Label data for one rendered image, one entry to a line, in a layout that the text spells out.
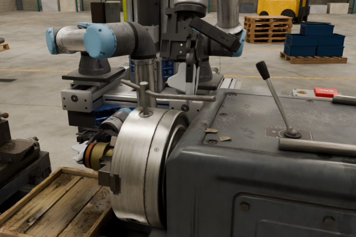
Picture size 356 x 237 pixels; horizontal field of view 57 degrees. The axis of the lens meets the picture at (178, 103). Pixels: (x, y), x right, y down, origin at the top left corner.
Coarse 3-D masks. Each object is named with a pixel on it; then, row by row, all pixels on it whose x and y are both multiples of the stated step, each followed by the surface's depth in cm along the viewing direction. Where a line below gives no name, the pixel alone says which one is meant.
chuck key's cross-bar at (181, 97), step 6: (126, 84) 87; (132, 84) 85; (138, 90) 84; (156, 96) 78; (162, 96) 77; (168, 96) 75; (174, 96) 73; (180, 96) 72; (186, 96) 70; (192, 96) 69; (198, 96) 67; (204, 96) 66; (210, 96) 65
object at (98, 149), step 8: (88, 144) 95; (96, 144) 94; (104, 144) 94; (88, 152) 93; (96, 152) 92; (104, 152) 92; (112, 152) 93; (88, 160) 93; (96, 160) 92; (96, 168) 93
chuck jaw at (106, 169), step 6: (102, 156) 91; (108, 156) 91; (102, 162) 86; (108, 162) 87; (102, 168) 82; (108, 168) 83; (102, 174) 81; (108, 174) 80; (102, 180) 81; (108, 180) 81; (114, 180) 78; (120, 180) 78; (108, 186) 81; (114, 186) 79; (120, 186) 78
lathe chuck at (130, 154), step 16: (160, 112) 86; (128, 128) 81; (144, 128) 80; (128, 144) 78; (144, 144) 78; (112, 160) 78; (128, 160) 77; (144, 160) 76; (112, 176) 78; (128, 176) 77; (144, 176) 76; (112, 192) 78; (128, 192) 77; (112, 208) 82; (128, 208) 79; (144, 208) 78; (144, 224) 84
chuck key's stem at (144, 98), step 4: (140, 84) 81; (144, 84) 81; (140, 88) 82; (144, 88) 81; (148, 88) 82; (140, 92) 82; (144, 92) 82; (140, 96) 83; (144, 96) 82; (148, 96) 83; (144, 100) 83; (148, 100) 83; (144, 104) 83; (148, 104) 84; (144, 108) 84; (144, 112) 85; (148, 112) 85
